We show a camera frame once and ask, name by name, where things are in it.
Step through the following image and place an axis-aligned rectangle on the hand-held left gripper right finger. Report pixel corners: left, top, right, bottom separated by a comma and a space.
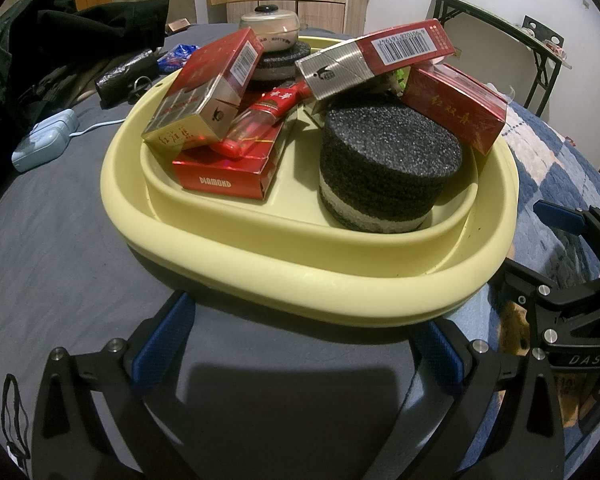
375, 320, 566, 480

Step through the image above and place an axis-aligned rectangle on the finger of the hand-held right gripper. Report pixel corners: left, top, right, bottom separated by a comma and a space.
532, 199, 600, 281
502, 260, 600, 357

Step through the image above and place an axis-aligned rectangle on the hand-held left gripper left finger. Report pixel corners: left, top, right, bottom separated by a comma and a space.
30, 290, 216, 480

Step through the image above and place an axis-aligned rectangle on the pale yellow plastic tray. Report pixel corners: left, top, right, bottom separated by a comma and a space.
101, 35, 518, 328

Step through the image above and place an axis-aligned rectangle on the red box with white side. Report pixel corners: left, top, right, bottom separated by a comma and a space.
402, 63, 508, 156

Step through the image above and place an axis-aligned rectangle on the shiny red box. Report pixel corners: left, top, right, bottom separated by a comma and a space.
171, 120, 288, 201

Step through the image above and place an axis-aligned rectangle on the black foam disc white band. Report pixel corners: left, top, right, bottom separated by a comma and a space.
318, 102, 464, 235
250, 42, 312, 92

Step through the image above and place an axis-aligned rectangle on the red box with silver flap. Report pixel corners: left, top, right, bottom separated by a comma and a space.
295, 19, 457, 113

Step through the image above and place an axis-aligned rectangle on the red tube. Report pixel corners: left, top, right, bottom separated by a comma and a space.
210, 80, 313, 161

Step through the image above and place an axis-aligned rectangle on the red gold cigarette box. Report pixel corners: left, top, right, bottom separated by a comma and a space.
142, 27, 265, 151

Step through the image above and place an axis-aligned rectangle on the cream round container black knob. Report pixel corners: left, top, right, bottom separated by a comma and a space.
239, 4, 301, 53

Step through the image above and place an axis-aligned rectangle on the blue white checked blanket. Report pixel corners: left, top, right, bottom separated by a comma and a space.
475, 100, 600, 476

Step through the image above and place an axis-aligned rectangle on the black box with oval holes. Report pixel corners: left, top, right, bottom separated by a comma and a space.
521, 15, 566, 43

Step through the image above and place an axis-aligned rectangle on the light blue case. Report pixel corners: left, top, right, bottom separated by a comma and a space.
11, 108, 80, 173

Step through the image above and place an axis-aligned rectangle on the black folding table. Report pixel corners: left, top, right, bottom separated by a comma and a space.
419, 0, 576, 116

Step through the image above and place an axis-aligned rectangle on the black pouch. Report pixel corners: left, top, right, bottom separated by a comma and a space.
95, 49, 157, 109

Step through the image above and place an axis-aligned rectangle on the blue wrapper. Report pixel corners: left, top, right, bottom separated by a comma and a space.
157, 44, 201, 71

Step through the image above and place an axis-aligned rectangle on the black jacket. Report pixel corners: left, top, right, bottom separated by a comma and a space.
0, 0, 171, 111

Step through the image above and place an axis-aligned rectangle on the black strap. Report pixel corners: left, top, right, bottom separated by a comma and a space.
0, 374, 31, 461

